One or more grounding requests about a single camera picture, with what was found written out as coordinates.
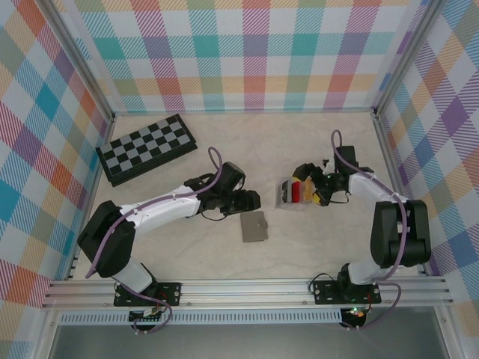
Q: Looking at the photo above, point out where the grey card holder wallet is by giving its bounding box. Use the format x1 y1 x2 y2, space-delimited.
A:
239 211 270 245

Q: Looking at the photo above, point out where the clear plastic card box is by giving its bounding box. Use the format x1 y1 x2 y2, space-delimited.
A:
274 174 314 210

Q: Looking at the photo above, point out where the folded black grey chessboard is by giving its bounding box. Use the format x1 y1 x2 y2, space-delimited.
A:
95 114 198 188

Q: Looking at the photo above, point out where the small circuit board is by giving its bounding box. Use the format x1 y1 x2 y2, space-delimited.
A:
342 306 370 321
129 307 165 323

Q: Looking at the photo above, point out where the aluminium frame rail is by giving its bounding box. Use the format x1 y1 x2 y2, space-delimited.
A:
112 107 378 117
373 111 430 277
65 117 116 281

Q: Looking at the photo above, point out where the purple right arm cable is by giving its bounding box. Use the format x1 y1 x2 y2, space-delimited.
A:
331 129 404 330

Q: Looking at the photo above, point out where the aluminium mounting rail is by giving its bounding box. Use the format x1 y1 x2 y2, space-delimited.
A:
40 278 457 310

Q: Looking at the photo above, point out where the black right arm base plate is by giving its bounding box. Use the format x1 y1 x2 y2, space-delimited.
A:
311 280 382 306

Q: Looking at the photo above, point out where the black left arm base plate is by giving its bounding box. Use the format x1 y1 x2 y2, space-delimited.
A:
113 282 183 308

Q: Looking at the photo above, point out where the perforated white cable duct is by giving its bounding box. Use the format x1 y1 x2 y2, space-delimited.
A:
58 312 344 326

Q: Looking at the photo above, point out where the aluminium frame post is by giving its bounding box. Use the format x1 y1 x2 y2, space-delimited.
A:
373 0 446 119
43 0 115 124

